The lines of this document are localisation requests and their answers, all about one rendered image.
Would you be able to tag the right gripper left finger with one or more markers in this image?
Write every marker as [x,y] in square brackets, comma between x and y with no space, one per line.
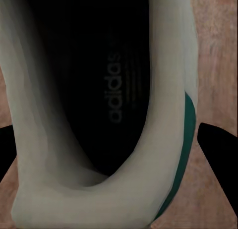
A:
[7,149]

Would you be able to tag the gym shoe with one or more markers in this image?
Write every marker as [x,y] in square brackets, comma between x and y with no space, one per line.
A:
[103,99]

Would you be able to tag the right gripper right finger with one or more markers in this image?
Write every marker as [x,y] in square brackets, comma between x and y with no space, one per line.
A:
[221,150]

